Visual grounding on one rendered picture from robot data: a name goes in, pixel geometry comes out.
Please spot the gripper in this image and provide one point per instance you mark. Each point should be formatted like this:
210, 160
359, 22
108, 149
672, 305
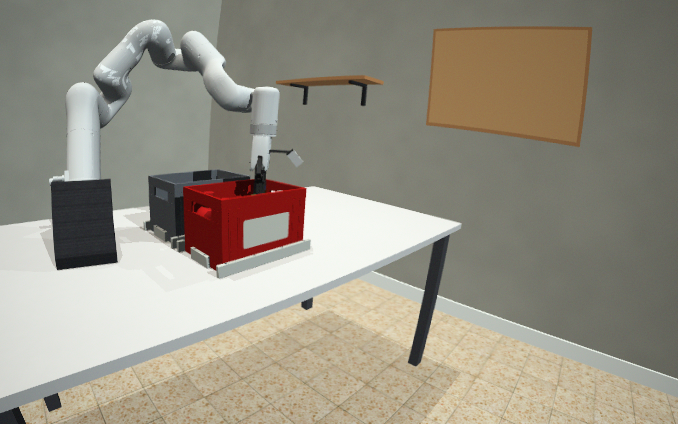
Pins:
261, 145

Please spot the red bottle crate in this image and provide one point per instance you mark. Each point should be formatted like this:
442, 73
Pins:
244, 224

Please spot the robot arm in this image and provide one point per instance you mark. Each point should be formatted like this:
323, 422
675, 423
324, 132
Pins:
88, 111

